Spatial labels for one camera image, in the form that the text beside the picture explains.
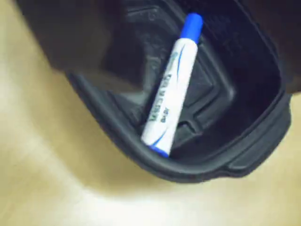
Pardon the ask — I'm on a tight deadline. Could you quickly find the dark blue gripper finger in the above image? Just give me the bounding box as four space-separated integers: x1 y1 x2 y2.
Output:
235 0 301 95
14 0 144 92

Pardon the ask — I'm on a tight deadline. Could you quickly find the white marker pen blue cap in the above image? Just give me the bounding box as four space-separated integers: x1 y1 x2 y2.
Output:
140 13 204 158

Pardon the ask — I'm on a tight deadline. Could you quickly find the black plastic bowl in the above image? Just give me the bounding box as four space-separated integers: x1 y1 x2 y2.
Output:
65 0 293 184

